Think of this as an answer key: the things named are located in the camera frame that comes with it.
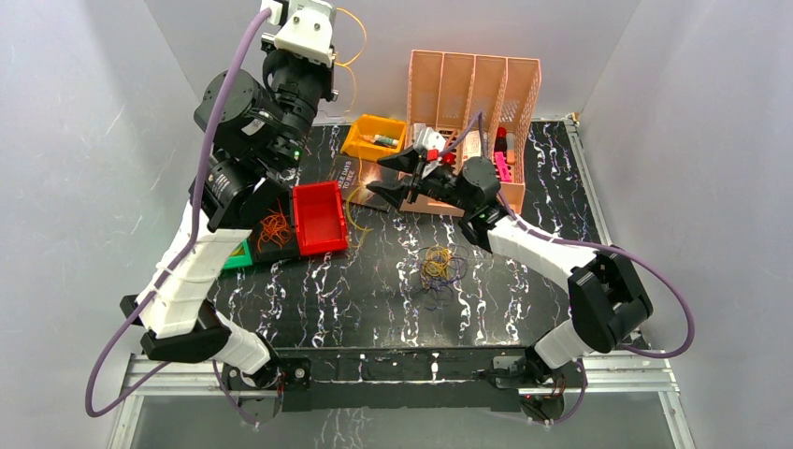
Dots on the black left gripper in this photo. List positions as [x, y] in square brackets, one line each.
[303, 71]

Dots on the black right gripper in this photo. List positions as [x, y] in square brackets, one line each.
[407, 162]

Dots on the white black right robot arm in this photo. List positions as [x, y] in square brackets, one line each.
[607, 298]

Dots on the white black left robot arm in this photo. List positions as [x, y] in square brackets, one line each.
[256, 128]

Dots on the green white glue stick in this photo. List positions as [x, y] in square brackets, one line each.
[381, 140]

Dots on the dark book Three Days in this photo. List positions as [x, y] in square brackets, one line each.
[354, 175]

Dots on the small white eraser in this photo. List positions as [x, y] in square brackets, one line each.
[416, 129]

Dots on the yellow plastic bin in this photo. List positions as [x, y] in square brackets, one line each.
[367, 124]

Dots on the white grey card box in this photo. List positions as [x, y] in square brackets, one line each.
[471, 146]

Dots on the red plastic bin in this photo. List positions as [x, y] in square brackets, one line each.
[319, 220]

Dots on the pink plastic file organizer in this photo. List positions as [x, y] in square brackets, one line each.
[447, 89]

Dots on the orange highlighter marker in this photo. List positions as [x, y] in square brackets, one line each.
[511, 151]

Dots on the black plastic bin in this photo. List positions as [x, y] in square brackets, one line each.
[274, 236]

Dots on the green plastic bin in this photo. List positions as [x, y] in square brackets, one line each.
[241, 257]

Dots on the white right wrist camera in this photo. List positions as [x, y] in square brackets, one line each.
[430, 143]

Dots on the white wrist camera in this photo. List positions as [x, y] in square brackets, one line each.
[430, 143]
[305, 29]

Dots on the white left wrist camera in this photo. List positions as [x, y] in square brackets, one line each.
[305, 29]

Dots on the black metal base rail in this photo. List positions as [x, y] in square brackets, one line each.
[494, 378]

